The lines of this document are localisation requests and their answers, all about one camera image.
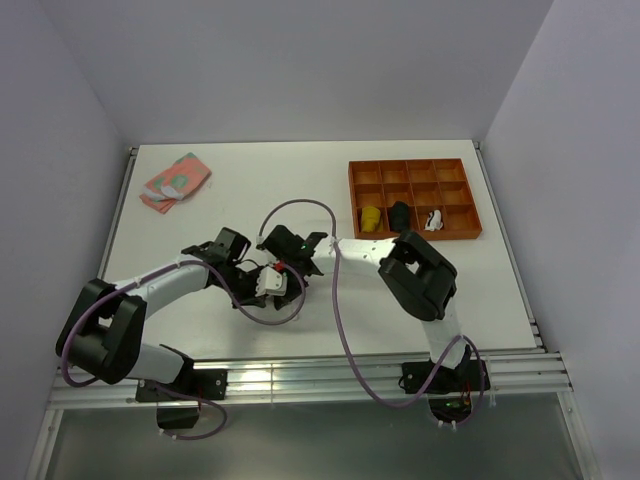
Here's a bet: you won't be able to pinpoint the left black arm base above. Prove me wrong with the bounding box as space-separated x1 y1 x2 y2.
130 345 228 441

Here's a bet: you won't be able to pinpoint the pink green patterned socks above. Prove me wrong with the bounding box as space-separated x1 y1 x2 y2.
139 152 211 214

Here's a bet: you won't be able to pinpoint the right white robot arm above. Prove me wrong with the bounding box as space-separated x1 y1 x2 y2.
258 225 470 390

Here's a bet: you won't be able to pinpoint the orange compartment tray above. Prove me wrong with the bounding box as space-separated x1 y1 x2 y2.
348 158 482 241

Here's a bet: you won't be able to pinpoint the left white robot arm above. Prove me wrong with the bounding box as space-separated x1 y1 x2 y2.
56 228 289 399

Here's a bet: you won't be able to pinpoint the white black striped sock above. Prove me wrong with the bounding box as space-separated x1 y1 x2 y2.
424 209 444 232

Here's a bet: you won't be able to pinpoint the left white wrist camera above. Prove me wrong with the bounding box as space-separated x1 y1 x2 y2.
255 266 288 297

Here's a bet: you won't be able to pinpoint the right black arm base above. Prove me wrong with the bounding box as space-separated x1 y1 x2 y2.
397 349 493 421

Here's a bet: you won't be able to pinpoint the yellow rolled sock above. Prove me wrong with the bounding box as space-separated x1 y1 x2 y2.
360 206 383 233

